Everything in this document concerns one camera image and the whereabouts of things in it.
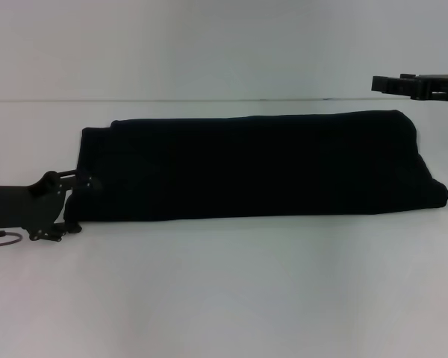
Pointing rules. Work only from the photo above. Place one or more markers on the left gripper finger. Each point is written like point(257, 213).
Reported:
point(84, 183)
point(65, 229)

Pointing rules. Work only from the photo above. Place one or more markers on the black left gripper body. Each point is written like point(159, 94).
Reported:
point(18, 207)

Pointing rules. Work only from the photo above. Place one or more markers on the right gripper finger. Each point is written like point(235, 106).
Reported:
point(407, 76)
point(394, 85)

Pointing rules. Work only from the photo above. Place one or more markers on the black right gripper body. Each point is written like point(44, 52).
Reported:
point(440, 87)

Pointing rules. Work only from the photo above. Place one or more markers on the black t-shirt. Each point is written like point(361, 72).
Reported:
point(265, 164)

